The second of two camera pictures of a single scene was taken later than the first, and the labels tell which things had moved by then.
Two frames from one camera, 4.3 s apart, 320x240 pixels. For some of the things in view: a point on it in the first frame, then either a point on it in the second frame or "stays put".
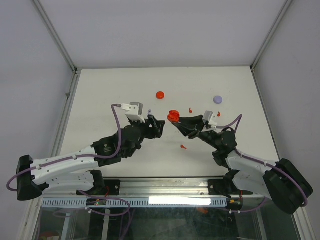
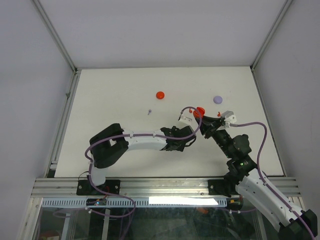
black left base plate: (112, 188) stays put
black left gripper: (155, 131) → (181, 148)
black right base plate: (224, 187) stays put
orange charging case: (160, 95) stays put
